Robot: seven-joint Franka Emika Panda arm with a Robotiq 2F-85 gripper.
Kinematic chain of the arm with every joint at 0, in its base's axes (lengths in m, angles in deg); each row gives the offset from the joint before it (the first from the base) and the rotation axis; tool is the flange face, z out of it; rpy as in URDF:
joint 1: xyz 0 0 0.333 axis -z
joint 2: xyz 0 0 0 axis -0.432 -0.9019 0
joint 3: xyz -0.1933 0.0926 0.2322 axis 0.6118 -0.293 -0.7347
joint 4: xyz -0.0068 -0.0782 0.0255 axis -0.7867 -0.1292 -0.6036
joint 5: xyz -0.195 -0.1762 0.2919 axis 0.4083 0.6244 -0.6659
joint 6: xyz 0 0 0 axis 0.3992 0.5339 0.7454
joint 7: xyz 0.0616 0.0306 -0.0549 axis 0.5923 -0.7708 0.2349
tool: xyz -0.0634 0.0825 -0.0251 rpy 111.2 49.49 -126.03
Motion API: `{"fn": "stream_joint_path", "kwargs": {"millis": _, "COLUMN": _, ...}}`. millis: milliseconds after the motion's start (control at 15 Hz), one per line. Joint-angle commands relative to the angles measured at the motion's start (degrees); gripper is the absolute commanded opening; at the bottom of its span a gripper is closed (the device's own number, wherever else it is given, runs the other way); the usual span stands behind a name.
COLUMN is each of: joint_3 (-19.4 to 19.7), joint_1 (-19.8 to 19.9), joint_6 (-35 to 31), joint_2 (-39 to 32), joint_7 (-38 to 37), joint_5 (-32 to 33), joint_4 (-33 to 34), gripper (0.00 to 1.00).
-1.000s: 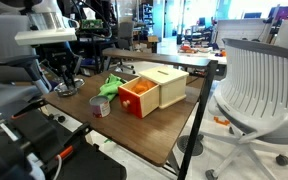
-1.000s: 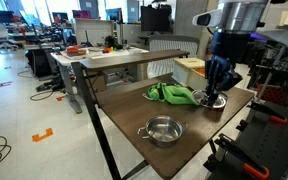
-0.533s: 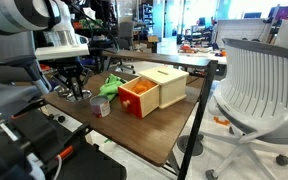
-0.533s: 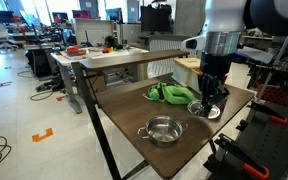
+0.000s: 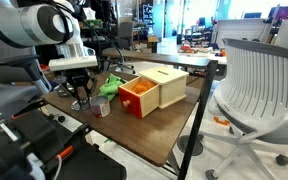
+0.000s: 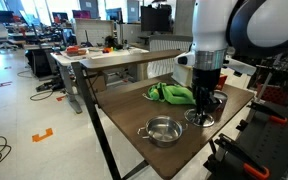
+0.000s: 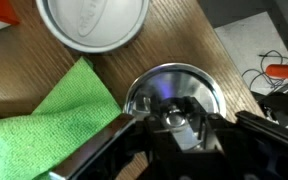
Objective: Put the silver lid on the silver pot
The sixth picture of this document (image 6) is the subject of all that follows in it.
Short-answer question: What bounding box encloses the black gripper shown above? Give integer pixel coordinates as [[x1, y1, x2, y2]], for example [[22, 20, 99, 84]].
[[192, 68, 222, 117]]

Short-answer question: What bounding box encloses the silver lid with knob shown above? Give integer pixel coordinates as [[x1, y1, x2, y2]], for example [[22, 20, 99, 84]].
[[183, 108, 216, 128]]

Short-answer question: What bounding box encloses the small red container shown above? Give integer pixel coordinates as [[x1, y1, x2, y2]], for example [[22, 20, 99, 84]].
[[215, 73, 228, 92]]

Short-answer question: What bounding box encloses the light wooden box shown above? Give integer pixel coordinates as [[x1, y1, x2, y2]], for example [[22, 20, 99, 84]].
[[171, 63, 194, 88]]

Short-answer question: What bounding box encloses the black clamp with orange grip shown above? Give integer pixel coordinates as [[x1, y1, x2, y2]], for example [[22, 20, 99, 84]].
[[247, 100, 288, 126], [213, 133, 271, 180]]

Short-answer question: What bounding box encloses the red plastic crate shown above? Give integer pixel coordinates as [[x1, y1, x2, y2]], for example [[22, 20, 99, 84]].
[[256, 83, 288, 107]]

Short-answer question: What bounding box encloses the black pegboard table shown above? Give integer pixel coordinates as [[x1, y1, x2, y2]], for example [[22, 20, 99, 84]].
[[203, 99, 288, 180]]

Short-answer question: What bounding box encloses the large black computer monitor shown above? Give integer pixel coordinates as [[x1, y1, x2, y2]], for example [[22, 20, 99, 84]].
[[140, 3, 172, 33]]

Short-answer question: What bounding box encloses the black metal table leg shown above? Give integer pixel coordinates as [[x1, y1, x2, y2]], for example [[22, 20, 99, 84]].
[[71, 61, 122, 180]]

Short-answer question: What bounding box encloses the white perforated partition panel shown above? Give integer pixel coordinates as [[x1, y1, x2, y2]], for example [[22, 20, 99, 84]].
[[74, 18, 115, 47]]

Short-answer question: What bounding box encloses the orange desk tray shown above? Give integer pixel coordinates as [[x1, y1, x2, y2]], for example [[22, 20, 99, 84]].
[[65, 45, 88, 57]]

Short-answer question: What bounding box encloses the white office desk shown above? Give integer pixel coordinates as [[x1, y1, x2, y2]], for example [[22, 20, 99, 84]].
[[49, 46, 150, 115]]

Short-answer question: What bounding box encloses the orange floor tape marker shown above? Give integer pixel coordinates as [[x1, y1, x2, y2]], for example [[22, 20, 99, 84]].
[[31, 127, 54, 143]]

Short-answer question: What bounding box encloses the black storage cabinet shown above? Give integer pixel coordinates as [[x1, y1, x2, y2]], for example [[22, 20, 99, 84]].
[[25, 49, 57, 78]]

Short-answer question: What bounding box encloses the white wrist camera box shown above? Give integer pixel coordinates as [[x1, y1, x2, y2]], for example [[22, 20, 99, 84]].
[[222, 58, 258, 77]]

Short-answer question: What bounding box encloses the silver pot with wire handles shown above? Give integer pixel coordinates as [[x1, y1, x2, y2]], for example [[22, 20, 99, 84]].
[[136, 114, 189, 149]]

